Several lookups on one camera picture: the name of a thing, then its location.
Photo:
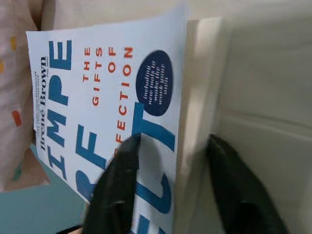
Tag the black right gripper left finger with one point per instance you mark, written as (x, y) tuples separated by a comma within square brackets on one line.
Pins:
[(114, 185)]

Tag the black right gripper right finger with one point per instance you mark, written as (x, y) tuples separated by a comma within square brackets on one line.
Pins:
[(241, 195)]

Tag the white book with blue letters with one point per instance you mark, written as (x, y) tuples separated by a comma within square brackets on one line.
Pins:
[(97, 97)]

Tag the pink pillow with orange spots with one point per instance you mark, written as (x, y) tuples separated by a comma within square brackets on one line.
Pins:
[(14, 85)]

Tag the teal upholstered bed frame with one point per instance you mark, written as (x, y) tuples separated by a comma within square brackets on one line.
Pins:
[(36, 209)]

